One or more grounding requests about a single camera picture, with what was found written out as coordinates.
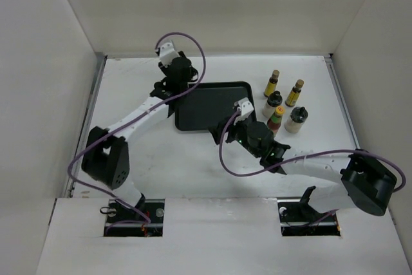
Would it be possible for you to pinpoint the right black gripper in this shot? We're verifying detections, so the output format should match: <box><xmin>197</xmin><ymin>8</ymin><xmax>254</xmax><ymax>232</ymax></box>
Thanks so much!
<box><xmin>208</xmin><ymin>113</ymin><xmax>262</xmax><ymax>158</ymax></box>

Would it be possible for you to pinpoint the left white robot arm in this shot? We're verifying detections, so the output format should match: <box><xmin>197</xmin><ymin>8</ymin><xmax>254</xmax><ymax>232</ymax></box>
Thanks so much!
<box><xmin>81</xmin><ymin>51</ymin><xmax>198</xmax><ymax>223</ymax></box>

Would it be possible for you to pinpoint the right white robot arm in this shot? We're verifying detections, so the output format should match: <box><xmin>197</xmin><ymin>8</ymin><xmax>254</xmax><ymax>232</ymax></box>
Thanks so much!
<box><xmin>209</xmin><ymin>118</ymin><xmax>398</xmax><ymax>221</ymax></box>

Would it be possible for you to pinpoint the black rectangular tray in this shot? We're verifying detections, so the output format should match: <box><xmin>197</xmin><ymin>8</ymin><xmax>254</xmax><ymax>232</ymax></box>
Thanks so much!
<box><xmin>174</xmin><ymin>81</ymin><xmax>254</xmax><ymax>131</ymax></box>

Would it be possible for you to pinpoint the red chili sauce bottle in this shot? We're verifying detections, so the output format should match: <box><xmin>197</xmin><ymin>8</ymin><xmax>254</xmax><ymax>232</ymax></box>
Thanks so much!
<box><xmin>267</xmin><ymin>106</ymin><xmax>285</xmax><ymax>136</ymax></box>

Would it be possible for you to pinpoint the white shaker black cap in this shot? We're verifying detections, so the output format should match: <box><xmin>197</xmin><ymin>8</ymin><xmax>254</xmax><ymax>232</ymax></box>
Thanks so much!
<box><xmin>262</xmin><ymin>91</ymin><xmax>283</xmax><ymax>118</ymax></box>

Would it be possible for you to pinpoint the far left yellow sauce bottle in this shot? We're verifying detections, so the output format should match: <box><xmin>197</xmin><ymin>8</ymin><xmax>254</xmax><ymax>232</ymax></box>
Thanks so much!
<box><xmin>263</xmin><ymin>70</ymin><xmax>280</xmax><ymax>97</ymax></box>

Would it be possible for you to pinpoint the yellow sauce bottle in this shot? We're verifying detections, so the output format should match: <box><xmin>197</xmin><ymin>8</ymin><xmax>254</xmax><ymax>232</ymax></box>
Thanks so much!
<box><xmin>263</xmin><ymin>70</ymin><xmax>280</xmax><ymax>97</ymax></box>
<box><xmin>285</xmin><ymin>79</ymin><xmax>304</xmax><ymax>107</ymax></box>

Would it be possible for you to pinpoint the clear grinder jar black lid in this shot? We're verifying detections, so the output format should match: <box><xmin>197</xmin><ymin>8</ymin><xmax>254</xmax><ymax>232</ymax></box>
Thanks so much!
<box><xmin>285</xmin><ymin>106</ymin><xmax>308</xmax><ymax>134</ymax></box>

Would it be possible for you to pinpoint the far right yellow sauce bottle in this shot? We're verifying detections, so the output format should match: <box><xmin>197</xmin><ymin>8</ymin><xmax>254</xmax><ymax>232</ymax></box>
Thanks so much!
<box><xmin>285</xmin><ymin>79</ymin><xmax>304</xmax><ymax>107</ymax></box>

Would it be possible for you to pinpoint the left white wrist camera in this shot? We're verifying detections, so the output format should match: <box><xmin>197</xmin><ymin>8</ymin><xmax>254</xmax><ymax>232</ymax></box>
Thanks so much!
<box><xmin>156</xmin><ymin>40</ymin><xmax>179</xmax><ymax>67</ymax></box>

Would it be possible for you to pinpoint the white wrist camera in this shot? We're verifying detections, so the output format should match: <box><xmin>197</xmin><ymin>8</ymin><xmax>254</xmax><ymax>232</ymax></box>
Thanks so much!
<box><xmin>234</xmin><ymin>97</ymin><xmax>254</xmax><ymax>125</ymax></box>
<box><xmin>156</xmin><ymin>40</ymin><xmax>179</xmax><ymax>67</ymax></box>

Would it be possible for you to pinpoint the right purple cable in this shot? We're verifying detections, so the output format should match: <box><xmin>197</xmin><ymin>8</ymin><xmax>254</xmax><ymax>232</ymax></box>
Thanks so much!
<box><xmin>218</xmin><ymin>109</ymin><xmax>407</xmax><ymax>191</ymax></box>

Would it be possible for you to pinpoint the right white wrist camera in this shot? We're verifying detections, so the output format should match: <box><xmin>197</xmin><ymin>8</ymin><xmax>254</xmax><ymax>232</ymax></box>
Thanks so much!
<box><xmin>234</xmin><ymin>97</ymin><xmax>254</xmax><ymax>125</ymax></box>

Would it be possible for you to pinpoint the left aluminium table rail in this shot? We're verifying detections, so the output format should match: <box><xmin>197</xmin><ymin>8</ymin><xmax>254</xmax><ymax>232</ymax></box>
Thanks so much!
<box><xmin>62</xmin><ymin>52</ymin><xmax>107</xmax><ymax>198</ymax></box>

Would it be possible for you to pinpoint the aluminium table rail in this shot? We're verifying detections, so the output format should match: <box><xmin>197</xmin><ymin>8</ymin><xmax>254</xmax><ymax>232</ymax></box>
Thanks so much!
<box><xmin>324</xmin><ymin>54</ymin><xmax>360</xmax><ymax>147</ymax></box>
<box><xmin>62</xmin><ymin>52</ymin><xmax>107</xmax><ymax>198</ymax></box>

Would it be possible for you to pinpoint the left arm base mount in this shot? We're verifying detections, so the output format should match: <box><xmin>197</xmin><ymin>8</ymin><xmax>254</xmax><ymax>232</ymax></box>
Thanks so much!
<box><xmin>100</xmin><ymin>199</ymin><xmax>165</xmax><ymax>238</ymax></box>

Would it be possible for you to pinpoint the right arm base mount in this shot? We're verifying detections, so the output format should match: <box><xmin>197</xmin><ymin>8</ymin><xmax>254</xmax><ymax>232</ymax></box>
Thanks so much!
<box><xmin>277</xmin><ymin>199</ymin><xmax>341</xmax><ymax>237</ymax></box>

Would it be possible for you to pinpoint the right aluminium table rail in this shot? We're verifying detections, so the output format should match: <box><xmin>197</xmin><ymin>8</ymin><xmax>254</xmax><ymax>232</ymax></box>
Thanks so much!
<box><xmin>324</xmin><ymin>54</ymin><xmax>360</xmax><ymax>147</ymax></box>

